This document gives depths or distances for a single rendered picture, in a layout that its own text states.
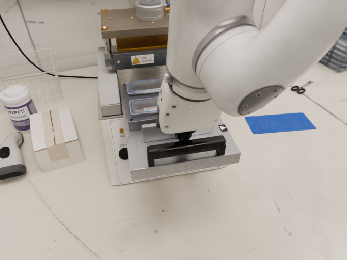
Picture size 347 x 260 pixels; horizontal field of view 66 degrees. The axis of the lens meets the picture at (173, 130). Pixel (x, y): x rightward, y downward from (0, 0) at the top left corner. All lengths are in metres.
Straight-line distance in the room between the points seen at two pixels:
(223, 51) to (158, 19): 0.53
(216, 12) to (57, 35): 1.13
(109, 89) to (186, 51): 0.43
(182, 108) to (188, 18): 0.15
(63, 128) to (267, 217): 0.62
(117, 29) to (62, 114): 0.34
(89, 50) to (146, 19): 0.65
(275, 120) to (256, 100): 0.77
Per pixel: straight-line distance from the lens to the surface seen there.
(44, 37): 1.35
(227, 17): 0.27
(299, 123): 1.05
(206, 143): 0.50
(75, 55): 1.38
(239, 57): 0.24
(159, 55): 0.74
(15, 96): 0.97
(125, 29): 0.72
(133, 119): 0.58
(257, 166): 0.84
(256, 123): 1.00
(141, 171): 0.51
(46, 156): 0.83
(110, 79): 0.72
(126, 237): 0.68
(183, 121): 0.42
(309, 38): 0.24
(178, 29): 0.29
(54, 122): 0.89
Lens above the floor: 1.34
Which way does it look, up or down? 40 degrees down
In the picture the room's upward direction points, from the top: straight up
